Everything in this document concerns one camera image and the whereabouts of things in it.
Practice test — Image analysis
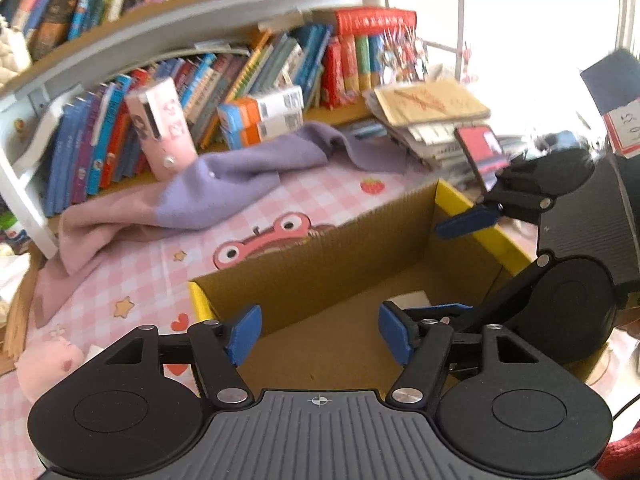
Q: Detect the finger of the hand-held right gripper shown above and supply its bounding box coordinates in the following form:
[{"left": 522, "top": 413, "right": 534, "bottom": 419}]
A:
[
  {"left": 433, "top": 161, "right": 557, "bottom": 241},
  {"left": 429, "top": 253, "right": 557, "bottom": 334}
]

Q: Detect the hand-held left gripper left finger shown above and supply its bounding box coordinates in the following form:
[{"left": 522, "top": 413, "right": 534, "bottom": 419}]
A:
[{"left": 102, "top": 304, "right": 264, "bottom": 410}]

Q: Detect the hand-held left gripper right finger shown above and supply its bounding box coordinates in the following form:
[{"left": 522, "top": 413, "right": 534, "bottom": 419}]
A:
[{"left": 377, "top": 300, "right": 544, "bottom": 408}]

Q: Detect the beige cube block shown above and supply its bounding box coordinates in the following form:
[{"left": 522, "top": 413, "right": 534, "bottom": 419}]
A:
[{"left": 389, "top": 289, "right": 434, "bottom": 311}]

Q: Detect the yellow cardboard box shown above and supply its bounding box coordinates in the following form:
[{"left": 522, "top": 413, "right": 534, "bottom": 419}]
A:
[{"left": 187, "top": 178, "right": 613, "bottom": 394}]

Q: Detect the phone with lit screen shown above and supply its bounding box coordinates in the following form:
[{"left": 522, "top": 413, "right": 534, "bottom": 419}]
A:
[{"left": 453, "top": 125, "right": 511, "bottom": 194}]

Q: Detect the stack of notebooks and papers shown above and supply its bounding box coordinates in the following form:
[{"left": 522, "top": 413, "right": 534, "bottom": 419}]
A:
[{"left": 362, "top": 78, "right": 507, "bottom": 172}]

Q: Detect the pink checkered tablecloth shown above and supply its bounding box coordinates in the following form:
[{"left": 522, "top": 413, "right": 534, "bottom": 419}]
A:
[{"left": 0, "top": 159, "right": 640, "bottom": 480}]

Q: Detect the pink and purple cloth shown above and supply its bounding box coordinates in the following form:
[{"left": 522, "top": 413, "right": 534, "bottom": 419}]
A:
[{"left": 35, "top": 122, "right": 427, "bottom": 327}]

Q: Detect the red garment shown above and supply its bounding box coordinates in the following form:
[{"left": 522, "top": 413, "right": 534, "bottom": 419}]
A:
[{"left": 597, "top": 424, "right": 640, "bottom": 480}]

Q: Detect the colourful sticker pack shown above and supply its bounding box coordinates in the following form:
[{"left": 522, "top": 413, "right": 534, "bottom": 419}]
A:
[{"left": 382, "top": 27, "right": 431, "bottom": 84}]

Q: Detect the red boxed book set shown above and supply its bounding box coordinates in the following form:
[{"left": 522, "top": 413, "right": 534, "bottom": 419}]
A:
[{"left": 320, "top": 33, "right": 386, "bottom": 109}]

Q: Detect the pink patterned box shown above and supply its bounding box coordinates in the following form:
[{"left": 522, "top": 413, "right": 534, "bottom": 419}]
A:
[{"left": 123, "top": 77, "right": 199, "bottom": 181}]

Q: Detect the pink plush toy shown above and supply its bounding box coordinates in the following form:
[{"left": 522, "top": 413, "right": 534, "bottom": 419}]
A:
[{"left": 14, "top": 337, "right": 102, "bottom": 404}]

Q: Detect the orange and blue carton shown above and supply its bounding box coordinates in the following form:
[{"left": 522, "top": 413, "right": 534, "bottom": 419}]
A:
[
  {"left": 222, "top": 110, "right": 305, "bottom": 151},
  {"left": 217, "top": 85, "right": 305, "bottom": 132}
]

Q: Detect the thick red book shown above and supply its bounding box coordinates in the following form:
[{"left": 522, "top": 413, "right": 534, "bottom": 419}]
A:
[{"left": 327, "top": 7, "right": 419, "bottom": 37}]

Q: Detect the row of standing books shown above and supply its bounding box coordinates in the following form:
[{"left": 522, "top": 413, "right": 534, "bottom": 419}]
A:
[{"left": 42, "top": 24, "right": 334, "bottom": 219}]

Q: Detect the white bookshelf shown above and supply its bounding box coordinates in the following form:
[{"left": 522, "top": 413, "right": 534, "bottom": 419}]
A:
[{"left": 0, "top": 0, "right": 467, "bottom": 261}]

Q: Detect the row of dark-spined books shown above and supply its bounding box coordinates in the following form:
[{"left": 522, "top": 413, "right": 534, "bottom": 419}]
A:
[{"left": 0, "top": 0, "right": 267, "bottom": 62}]

